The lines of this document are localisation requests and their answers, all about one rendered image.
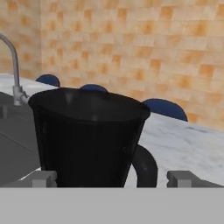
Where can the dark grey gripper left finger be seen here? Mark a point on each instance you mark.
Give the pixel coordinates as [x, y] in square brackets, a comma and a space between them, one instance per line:
[43, 178]

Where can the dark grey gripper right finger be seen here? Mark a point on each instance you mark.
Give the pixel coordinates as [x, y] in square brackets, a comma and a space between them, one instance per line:
[182, 178]

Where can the dark grey sink basin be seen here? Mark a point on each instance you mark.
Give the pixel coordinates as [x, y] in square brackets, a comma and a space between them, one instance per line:
[14, 140]

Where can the silver sink faucet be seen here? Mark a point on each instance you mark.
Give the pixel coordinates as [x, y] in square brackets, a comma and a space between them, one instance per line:
[16, 78]

